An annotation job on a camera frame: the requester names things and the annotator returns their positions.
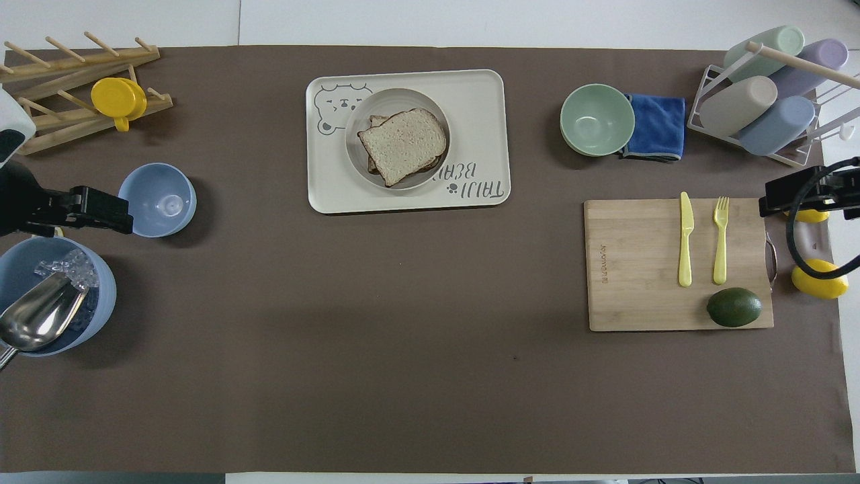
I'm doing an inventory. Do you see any white wire cup rack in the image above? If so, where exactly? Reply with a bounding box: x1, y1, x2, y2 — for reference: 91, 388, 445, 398
686, 41, 860, 169

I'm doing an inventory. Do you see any blue tumbler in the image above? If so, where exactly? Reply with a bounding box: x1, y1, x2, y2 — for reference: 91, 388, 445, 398
737, 95, 816, 157

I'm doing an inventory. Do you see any yellow plastic knife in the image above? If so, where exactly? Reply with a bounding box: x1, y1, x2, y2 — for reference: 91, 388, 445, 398
677, 191, 695, 288

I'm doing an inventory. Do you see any metal scoop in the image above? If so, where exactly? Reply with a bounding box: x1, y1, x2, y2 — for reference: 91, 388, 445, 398
0, 272, 89, 371

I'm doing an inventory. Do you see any beige tumbler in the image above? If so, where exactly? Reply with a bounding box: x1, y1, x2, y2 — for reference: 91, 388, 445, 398
698, 75, 779, 139

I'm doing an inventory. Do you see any small blue bowl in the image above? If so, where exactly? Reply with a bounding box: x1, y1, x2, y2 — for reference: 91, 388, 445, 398
118, 163, 198, 239

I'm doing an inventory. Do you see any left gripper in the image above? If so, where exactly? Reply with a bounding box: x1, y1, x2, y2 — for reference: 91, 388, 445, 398
0, 160, 52, 238

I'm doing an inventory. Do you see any white round plate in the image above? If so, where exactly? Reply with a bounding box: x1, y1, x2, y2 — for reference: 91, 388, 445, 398
345, 88, 452, 192

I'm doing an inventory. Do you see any purple tumbler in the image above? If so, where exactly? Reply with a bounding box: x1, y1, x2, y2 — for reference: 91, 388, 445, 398
766, 38, 850, 99

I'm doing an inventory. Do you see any green avocado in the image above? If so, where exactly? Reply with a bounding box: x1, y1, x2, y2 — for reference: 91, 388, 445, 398
705, 286, 764, 329

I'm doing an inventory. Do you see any green tumbler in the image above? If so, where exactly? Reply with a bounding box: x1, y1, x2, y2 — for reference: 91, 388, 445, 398
723, 25, 806, 83

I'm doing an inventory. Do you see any bamboo cutting board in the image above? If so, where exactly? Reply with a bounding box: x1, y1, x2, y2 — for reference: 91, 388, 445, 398
583, 197, 779, 333

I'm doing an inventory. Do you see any yellow lemon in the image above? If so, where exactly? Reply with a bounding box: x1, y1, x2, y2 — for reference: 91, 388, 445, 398
790, 258, 850, 300
782, 207, 831, 225

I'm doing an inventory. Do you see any black cable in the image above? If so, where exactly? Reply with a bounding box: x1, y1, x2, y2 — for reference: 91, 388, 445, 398
785, 157, 860, 280

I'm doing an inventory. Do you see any blue cloth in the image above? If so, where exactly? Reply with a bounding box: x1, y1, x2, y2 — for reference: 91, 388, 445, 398
619, 93, 687, 163

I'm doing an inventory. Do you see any cream tray with bear print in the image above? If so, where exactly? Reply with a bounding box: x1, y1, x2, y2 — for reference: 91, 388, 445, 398
306, 69, 512, 216

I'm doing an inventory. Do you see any green bowl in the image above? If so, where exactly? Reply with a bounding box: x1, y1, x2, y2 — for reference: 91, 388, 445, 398
560, 83, 636, 154
561, 131, 622, 158

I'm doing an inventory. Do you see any wooden peg drying rack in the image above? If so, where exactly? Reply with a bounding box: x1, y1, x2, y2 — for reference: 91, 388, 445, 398
0, 31, 174, 157

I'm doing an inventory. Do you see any bread slice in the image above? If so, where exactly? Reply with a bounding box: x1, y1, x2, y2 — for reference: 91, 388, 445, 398
357, 108, 448, 188
366, 114, 445, 177

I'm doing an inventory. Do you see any yellow plastic cup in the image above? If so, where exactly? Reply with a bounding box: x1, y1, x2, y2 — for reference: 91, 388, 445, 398
91, 77, 148, 133

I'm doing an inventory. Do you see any blue ice bucket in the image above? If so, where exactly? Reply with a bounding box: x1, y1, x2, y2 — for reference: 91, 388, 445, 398
0, 236, 118, 358

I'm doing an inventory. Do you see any yellow plastic fork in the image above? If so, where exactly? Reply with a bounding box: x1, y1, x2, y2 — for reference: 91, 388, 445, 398
712, 196, 732, 286

